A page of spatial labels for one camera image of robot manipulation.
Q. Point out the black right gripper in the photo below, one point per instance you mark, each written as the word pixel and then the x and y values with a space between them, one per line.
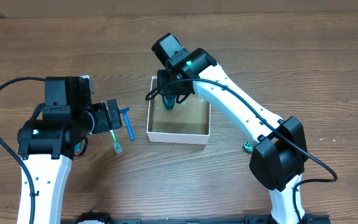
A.
pixel 169 87

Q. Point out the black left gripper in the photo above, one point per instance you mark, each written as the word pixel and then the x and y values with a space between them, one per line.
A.
pixel 104 123

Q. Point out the blue mouthwash bottle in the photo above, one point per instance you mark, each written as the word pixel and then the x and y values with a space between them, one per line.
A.
pixel 169 101

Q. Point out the blue disposable razor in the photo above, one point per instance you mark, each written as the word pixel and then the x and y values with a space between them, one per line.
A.
pixel 127 122

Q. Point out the green white toothbrush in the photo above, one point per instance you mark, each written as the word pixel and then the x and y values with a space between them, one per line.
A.
pixel 116 146

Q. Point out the green soap packet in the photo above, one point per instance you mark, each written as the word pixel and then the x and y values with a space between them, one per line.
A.
pixel 248 147

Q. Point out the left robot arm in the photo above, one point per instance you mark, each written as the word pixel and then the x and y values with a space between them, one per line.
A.
pixel 47 146

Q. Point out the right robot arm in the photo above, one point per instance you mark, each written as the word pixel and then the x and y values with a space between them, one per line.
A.
pixel 278 145

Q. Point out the white cardboard box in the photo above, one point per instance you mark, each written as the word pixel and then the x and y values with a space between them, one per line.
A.
pixel 186 123

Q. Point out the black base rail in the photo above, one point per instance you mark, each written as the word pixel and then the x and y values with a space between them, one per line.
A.
pixel 105 217

